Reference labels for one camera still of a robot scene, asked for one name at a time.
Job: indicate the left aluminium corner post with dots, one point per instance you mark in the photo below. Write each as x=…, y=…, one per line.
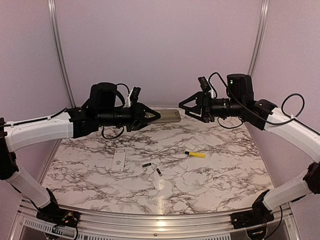
x=59, y=51

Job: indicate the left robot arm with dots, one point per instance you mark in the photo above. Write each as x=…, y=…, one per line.
x=105, y=107

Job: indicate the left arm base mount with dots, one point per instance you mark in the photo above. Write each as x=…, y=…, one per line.
x=63, y=217

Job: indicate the small white remote control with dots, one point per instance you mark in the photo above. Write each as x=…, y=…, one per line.
x=167, y=116

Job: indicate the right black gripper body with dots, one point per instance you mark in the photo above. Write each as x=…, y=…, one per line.
x=207, y=113

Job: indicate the aluminium corner post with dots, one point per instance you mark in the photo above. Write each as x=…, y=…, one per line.
x=59, y=51
x=259, y=39

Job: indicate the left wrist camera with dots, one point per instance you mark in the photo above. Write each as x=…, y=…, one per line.
x=132, y=97

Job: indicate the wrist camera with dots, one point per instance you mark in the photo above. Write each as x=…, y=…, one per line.
x=207, y=87
x=132, y=97

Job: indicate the right aluminium corner post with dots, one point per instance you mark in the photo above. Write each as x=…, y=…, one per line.
x=259, y=39

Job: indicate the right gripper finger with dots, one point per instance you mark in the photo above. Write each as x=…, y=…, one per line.
x=195, y=112
x=192, y=103

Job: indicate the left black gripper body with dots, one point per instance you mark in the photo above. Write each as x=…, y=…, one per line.
x=136, y=119

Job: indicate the large white remote control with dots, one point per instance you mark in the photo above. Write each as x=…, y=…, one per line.
x=119, y=159

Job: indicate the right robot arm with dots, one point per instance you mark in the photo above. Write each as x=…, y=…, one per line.
x=266, y=116

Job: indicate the aluminium front rail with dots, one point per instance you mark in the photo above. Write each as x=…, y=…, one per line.
x=101, y=225

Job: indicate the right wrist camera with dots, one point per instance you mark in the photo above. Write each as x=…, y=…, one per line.
x=207, y=87

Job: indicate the yellow handled screwdriver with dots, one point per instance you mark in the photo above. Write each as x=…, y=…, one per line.
x=195, y=154

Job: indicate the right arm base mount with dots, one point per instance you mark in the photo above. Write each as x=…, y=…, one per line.
x=250, y=218

